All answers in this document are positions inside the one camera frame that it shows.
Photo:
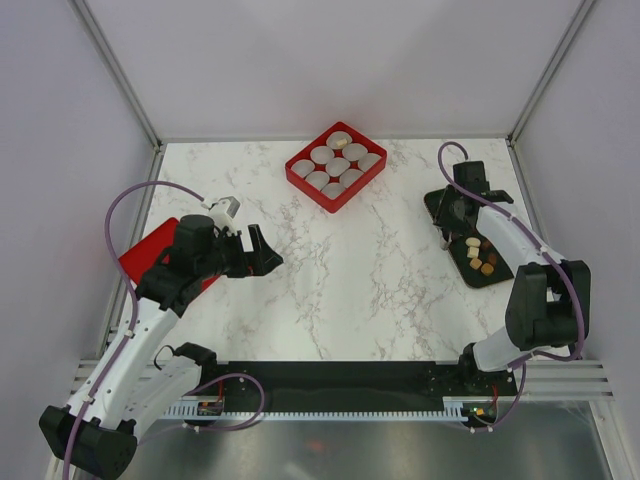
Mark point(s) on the cream square chocolate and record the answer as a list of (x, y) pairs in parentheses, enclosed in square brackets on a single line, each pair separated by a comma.
[(473, 252)]

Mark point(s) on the dark green tray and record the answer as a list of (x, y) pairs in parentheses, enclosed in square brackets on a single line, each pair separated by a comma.
[(457, 251)]

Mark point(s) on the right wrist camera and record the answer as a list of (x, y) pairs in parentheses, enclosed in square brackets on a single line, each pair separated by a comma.
[(471, 176)]

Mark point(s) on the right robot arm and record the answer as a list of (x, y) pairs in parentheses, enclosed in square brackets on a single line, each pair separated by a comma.
[(547, 313)]

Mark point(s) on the tan square chocolate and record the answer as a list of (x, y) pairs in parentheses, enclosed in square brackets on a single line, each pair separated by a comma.
[(476, 263)]

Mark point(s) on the metal tongs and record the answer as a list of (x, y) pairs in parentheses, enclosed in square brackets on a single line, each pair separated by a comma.
[(444, 218)]

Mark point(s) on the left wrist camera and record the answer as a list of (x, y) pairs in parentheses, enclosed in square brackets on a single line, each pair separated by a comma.
[(222, 210)]

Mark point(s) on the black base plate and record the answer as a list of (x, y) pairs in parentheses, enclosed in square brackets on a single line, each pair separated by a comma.
[(363, 386)]

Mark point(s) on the white cable duct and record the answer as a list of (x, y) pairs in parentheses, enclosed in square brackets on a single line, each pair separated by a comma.
[(449, 410)]

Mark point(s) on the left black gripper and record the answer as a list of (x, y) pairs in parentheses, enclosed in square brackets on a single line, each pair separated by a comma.
[(262, 263)]

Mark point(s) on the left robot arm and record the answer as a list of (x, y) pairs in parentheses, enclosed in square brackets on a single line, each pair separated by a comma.
[(100, 427)]

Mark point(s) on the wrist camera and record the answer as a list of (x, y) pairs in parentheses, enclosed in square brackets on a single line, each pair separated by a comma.
[(471, 176), (222, 210)]

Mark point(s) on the red chocolate box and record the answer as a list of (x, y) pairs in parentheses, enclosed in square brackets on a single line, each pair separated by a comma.
[(332, 176)]

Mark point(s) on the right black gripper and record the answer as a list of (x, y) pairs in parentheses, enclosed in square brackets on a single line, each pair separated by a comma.
[(445, 219)]

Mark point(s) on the red box lid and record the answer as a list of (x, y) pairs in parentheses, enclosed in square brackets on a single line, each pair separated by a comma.
[(149, 266)]

